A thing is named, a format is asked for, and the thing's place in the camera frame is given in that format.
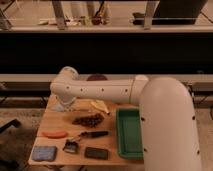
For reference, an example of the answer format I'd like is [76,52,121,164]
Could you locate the grey-blue towel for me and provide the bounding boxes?
[51,103,68,112]

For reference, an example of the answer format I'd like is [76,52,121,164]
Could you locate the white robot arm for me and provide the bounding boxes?
[50,67,202,171]

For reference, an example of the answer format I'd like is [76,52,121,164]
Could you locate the purple bowl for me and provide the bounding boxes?
[87,74,108,81]

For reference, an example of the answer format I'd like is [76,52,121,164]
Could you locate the yellow bananas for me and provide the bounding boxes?
[91,100,109,114]

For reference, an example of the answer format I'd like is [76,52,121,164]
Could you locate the dark red grape bunch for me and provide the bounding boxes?
[72,113,104,128]

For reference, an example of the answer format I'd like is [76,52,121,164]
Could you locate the green plastic tray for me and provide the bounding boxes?
[116,108,143,160]

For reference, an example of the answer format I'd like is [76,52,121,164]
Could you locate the wooden table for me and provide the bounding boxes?
[27,79,146,167]

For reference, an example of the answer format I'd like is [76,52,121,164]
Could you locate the black rectangular block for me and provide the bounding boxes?
[84,147,109,160]

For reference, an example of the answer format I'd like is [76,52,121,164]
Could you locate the orange carrot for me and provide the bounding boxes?
[42,131,68,139]

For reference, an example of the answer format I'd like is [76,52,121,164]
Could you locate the blue sponge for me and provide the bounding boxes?
[32,146,57,162]

